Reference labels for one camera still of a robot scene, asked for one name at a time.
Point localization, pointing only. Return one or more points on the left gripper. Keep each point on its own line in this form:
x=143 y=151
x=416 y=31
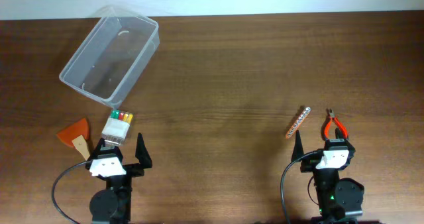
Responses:
x=131 y=169

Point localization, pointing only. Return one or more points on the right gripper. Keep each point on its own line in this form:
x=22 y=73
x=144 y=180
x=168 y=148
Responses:
x=308 y=166

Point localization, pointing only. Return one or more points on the clear box of coloured bits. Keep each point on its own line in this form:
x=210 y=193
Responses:
x=116 y=128

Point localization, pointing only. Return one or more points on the red handled pliers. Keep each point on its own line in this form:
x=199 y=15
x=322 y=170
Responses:
x=332 y=118

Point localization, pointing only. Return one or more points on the orange socket bit rail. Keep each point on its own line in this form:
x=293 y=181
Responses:
x=297 y=123

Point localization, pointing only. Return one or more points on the orange scraper with wooden handle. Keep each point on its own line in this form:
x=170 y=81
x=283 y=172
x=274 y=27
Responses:
x=76 y=136

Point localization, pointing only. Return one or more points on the clear plastic storage container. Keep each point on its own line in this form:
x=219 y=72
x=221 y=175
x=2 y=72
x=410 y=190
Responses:
x=113 y=56

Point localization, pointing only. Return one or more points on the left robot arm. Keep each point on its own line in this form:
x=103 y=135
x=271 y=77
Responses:
x=113 y=204

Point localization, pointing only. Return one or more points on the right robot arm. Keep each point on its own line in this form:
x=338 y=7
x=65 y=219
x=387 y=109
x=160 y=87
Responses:
x=339 y=199

